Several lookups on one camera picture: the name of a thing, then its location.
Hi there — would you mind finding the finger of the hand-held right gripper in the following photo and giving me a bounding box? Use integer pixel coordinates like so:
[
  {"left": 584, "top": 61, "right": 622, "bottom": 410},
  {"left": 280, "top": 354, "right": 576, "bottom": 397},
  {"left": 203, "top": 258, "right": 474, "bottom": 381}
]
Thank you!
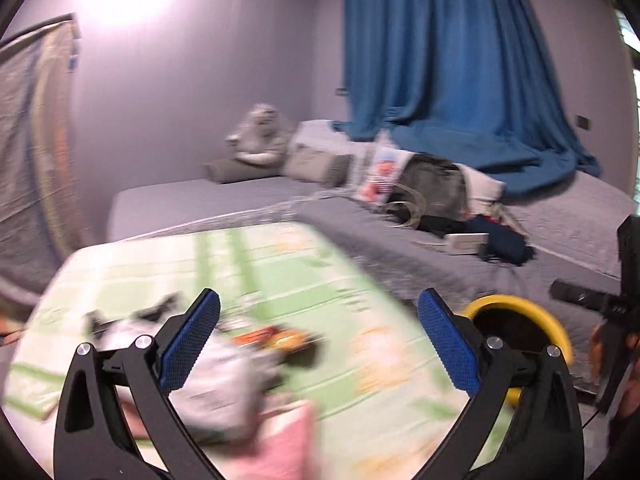
[{"left": 550, "top": 280, "right": 621, "bottom": 318}]

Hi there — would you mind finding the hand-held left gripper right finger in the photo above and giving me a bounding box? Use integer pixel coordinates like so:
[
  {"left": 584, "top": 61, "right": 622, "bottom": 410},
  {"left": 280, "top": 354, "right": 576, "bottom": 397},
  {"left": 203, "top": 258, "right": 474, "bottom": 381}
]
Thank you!
[{"left": 416, "top": 287, "right": 583, "bottom": 480}]

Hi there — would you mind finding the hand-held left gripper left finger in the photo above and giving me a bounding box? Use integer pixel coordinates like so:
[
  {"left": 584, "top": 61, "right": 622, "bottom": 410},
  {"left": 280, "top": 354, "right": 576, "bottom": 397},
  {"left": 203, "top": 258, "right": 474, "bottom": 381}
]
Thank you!
[{"left": 54, "top": 288, "right": 236, "bottom": 480}]

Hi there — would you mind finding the white plastic bag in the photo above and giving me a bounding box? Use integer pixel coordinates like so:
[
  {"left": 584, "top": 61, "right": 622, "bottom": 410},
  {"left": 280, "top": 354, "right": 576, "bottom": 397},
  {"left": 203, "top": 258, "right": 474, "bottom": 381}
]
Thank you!
[{"left": 95, "top": 320, "right": 281, "bottom": 441}]

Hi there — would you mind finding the yellow rimmed trash bin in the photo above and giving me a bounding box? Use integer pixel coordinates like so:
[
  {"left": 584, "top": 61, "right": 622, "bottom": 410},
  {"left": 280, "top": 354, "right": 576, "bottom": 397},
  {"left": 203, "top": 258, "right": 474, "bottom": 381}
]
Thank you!
[{"left": 460, "top": 295, "right": 573, "bottom": 406}]

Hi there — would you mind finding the person's right hand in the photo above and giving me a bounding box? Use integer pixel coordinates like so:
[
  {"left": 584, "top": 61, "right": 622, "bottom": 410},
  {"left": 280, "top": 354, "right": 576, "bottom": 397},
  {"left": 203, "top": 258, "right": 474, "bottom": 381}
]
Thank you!
[{"left": 589, "top": 324, "right": 608, "bottom": 381}]

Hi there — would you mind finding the grey quilted bedspread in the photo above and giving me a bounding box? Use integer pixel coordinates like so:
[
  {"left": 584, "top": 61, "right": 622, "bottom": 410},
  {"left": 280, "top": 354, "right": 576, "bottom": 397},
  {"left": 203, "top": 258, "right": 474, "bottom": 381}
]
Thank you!
[{"left": 295, "top": 170, "right": 640, "bottom": 396}]

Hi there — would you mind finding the orange snack wrapper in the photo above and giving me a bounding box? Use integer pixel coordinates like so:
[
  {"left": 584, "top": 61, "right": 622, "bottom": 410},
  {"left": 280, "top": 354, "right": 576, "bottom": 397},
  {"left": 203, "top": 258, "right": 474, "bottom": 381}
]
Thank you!
[{"left": 235, "top": 327, "right": 313, "bottom": 361}]

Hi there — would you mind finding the navy blue cloth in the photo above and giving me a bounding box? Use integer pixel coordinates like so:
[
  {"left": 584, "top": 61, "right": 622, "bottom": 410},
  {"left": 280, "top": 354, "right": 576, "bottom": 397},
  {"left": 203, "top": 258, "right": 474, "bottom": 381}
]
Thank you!
[{"left": 470, "top": 215, "right": 536, "bottom": 266}]

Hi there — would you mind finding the white power strip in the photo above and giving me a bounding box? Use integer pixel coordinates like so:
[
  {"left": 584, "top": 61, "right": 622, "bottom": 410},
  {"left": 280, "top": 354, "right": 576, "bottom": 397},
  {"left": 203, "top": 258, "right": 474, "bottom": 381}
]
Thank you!
[{"left": 444, "top": 232, "right": 490, "bottom": 257}]

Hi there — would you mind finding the green patterned play mat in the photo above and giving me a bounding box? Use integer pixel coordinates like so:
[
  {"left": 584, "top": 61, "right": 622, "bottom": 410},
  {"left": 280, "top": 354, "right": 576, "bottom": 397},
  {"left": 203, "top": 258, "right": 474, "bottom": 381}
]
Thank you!
[{"left": 5, "top": 222, "right": 516, "bottom": 480}]

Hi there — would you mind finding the pink cloth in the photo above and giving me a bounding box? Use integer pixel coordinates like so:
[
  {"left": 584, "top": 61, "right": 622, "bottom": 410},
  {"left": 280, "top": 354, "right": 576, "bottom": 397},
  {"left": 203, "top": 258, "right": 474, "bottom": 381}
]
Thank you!
[{"left": 120, "top": 400, "right": 316, "bottom": 480}]

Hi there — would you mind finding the grey bed mattress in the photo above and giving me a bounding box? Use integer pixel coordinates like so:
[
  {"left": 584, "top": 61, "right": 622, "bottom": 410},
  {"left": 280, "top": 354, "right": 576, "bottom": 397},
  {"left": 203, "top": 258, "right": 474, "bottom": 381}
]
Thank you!
[{"left": 107, "top": 175, "right": 326, "bottom": 243}]

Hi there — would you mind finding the beige pillow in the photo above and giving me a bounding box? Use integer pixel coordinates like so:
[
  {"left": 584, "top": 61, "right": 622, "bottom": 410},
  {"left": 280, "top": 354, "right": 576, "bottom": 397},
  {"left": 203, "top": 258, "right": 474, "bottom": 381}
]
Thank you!
[{"left": 460, "top": 167, "right": 506, "bottom": 221}]

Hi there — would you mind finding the black backpack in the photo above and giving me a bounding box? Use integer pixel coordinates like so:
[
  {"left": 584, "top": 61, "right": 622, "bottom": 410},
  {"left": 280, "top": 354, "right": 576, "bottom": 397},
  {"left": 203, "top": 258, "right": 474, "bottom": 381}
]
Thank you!
[{"left": 385, "top": 155, "right": 471, "bottom": 233}]

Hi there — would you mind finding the grey bolster pillow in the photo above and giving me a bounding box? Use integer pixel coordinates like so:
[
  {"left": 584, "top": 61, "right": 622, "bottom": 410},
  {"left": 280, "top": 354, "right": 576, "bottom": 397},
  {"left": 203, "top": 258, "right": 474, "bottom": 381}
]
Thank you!
[{"left": 202, "top": 159, "right": 281, "bottom": 184}]

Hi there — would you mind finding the printed clear plastic bag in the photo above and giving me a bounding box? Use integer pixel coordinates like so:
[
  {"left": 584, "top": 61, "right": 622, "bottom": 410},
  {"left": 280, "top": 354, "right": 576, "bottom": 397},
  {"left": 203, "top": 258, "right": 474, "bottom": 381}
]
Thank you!
[{"left": 355, "top": 132, "right": 416, "bottom": 206}]

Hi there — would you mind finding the window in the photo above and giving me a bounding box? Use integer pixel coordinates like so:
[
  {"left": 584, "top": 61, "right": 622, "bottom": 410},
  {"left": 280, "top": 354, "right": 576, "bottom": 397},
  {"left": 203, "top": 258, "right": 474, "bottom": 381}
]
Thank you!
[{"left": 615, "top": 10, "right": 640, "bottom": 206}]

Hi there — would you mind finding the grey square pillow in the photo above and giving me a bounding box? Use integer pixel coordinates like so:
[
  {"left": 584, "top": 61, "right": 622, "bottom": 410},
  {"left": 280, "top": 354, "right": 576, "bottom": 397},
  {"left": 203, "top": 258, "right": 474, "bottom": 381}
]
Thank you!
[{"left": 282, "top": 147, "right": 351, "bottom": 186}]

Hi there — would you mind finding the grey plush toy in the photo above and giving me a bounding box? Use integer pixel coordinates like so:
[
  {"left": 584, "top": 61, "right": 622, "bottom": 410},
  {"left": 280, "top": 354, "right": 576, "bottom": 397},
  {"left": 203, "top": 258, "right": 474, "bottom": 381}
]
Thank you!
[{"left": 225, "top": 103, "right": 296, "bottom": 166}]

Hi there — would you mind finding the light grey pillow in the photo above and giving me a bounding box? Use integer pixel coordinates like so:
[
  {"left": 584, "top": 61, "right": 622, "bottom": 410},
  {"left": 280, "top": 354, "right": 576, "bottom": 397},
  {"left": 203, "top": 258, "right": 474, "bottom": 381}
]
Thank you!
[{"left": 292, "top": 120, "right": 361, "bottom": 161}]

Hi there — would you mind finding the blue curtain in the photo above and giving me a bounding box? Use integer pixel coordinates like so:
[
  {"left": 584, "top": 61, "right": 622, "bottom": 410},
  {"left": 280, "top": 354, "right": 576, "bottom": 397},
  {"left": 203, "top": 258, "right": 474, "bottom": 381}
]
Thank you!
[{"left": 332, "top": 0, "right": 603, "bottom": 198}]

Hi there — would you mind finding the printed wall hanging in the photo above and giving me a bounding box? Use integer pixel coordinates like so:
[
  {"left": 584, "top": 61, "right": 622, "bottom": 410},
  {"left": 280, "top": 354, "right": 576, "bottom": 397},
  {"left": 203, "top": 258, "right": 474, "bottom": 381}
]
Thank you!
[{"left": 0, "top": 12, "right": 96, "bottom": 311}]

